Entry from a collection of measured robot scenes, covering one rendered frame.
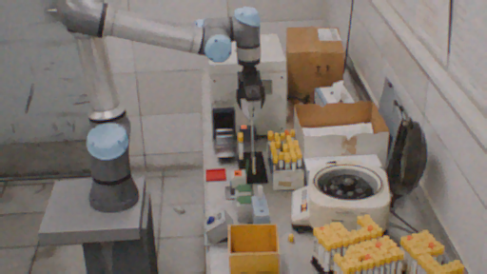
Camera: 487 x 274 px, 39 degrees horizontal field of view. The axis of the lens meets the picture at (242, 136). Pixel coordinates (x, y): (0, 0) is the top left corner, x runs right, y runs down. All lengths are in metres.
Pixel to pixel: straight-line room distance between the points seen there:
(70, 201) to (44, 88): 1.78
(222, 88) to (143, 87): 1.48
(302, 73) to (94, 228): 1.21
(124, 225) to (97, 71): 0.46
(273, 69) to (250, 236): 0.74
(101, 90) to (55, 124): 1.90
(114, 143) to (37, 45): 1.86
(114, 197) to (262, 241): 0.47
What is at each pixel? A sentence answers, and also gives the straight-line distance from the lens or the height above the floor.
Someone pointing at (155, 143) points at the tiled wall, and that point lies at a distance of 4.06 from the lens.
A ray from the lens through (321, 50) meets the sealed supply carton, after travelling 2.86.
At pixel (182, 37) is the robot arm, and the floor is 1.43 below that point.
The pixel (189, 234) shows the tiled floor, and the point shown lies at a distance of 3.56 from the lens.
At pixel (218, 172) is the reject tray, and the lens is 2.34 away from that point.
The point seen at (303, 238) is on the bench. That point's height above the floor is 0.88.
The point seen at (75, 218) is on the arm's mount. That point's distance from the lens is 2.12.
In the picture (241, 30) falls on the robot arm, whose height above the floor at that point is 1.40.
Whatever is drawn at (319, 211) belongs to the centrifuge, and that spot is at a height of 0.96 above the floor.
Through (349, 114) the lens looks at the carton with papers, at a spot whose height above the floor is 0.97.
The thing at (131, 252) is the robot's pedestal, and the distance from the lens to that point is 2.17.
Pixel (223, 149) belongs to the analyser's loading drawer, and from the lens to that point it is 2.38.
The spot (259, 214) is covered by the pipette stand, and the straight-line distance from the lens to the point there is 1.95.
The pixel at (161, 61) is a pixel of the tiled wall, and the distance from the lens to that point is 3.84.
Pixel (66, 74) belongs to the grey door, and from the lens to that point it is 3.87.
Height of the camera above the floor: 2.08
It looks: 28 degrees down
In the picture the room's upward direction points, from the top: 2 degrees counter-clockwise
